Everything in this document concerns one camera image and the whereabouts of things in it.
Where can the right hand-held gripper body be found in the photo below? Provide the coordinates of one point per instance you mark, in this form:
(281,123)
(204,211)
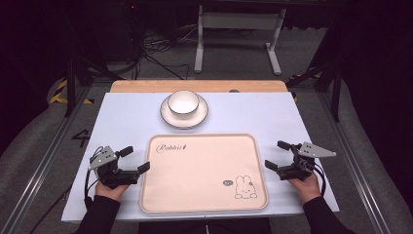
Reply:
(300,170)

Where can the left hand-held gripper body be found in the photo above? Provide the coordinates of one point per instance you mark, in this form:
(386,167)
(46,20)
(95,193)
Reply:
(108,177)

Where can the white plate with dark rim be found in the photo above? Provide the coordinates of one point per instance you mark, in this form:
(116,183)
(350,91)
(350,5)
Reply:
(172,120)

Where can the beige tray with rabbit drawing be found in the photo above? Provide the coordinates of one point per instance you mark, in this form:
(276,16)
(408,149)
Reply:
(198,175)

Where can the white bowl with dark rim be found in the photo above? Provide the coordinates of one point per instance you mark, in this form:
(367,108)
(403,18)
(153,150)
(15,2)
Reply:
(183,101)

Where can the person's left hand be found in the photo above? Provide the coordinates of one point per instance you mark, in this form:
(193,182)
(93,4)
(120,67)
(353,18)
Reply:
(110,192)

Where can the person's right hand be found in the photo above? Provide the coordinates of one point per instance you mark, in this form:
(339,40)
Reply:
(307,190)

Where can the white board table cover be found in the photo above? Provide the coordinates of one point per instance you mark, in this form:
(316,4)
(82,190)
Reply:
(123,123)

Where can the wooden table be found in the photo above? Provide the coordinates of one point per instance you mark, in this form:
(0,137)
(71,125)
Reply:
(146,86)

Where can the yellow black floor tape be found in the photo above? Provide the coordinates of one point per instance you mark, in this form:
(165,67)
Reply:
(297,78)
(58,94)

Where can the black tripod stand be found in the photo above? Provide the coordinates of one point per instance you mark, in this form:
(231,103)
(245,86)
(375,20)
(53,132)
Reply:
(336,94)
(70,87)

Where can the person's dark clothed torso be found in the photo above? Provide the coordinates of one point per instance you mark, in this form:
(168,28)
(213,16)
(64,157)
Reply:
(204,227)

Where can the aluminium floor rail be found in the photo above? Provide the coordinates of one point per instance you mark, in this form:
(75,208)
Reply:
(48,156)
(354,156)

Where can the white metal stand frame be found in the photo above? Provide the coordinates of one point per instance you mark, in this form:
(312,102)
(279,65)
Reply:
(240,21)

